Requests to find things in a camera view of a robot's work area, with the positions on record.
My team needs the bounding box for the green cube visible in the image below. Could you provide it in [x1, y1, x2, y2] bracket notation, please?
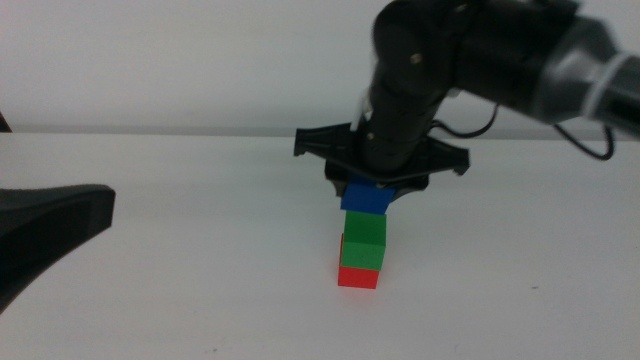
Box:
[341, 209, 388, 272]

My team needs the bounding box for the blue cube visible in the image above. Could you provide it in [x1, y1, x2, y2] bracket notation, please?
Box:
[340, 175, 397, 216]

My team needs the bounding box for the thin black cable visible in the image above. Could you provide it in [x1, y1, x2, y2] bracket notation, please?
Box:
[429, 102, 615, 162]

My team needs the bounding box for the red cube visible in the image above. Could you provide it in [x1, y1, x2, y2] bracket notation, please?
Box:
[337, 233, 380, 290]

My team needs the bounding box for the white cable tie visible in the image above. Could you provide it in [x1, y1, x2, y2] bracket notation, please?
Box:
[582, 49, 639, 121]

